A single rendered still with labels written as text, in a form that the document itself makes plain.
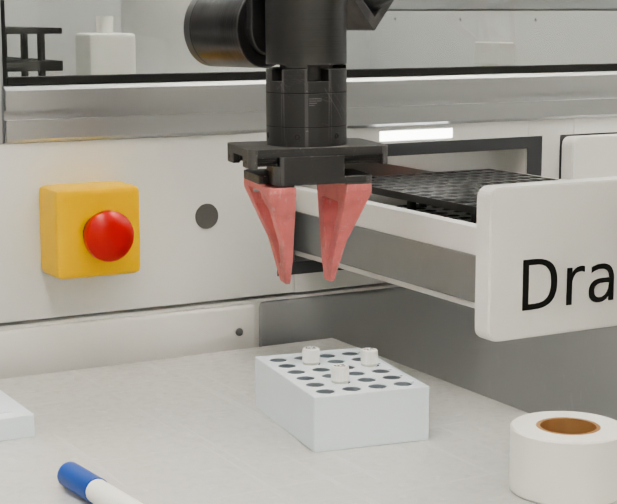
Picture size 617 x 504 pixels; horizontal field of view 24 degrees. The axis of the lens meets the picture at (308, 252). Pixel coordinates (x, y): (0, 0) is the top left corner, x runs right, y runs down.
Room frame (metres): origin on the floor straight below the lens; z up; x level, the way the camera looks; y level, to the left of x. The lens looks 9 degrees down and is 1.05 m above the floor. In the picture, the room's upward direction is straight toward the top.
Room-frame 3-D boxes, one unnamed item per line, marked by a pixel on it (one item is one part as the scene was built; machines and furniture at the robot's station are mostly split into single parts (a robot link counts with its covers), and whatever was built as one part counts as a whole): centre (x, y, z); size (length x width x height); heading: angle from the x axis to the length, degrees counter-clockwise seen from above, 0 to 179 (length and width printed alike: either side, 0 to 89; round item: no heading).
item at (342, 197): (1.03, 0.00, 0.90); 0.07 x 0.07 x 0.09; 18
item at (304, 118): (1.03, 0.00, 0.98); 0.10 x 0.07 x 0.07; 108
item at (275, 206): (1.03, 0.00, 0.90); 0.07 x 0.07 x 0.09; 18
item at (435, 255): (1.26, -0.15, 0.86); 0.40 x 0.26 x 0.06; 29
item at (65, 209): (1.16, 0.18, 0.88); 0.07 x 0.05 x 0.07; 119
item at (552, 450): (0.86, -0.16, 0.78); 0.07 x 0.07 x 0.04
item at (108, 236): (1.13, 0.16, 0.88); 0.04 x 0.03 x 0.04; 119
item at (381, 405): (1.00, -0.02, 0.78); 0.12 x 0.08 x 0.04; 21
